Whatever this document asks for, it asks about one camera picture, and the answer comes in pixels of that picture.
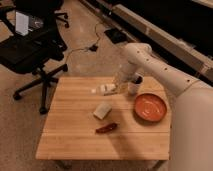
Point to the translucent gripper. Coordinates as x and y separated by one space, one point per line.
122 77

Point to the white labelled bottle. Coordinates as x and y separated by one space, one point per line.
104 89

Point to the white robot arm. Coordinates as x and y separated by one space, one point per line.
191 137

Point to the orange ceramic bowl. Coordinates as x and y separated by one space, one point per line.
150 107

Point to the white mug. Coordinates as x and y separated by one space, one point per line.
134 84

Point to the white sponge block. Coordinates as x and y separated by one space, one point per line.
102 110

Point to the black floor plate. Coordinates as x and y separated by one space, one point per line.
115 35

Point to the red chili pepper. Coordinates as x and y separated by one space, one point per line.
106 128

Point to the wooden table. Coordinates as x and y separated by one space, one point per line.
69 131

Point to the long wooden beam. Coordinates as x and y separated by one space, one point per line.
196 60

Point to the black office chair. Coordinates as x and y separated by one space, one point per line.
29 53

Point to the white box on chair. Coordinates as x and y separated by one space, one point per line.
21 23

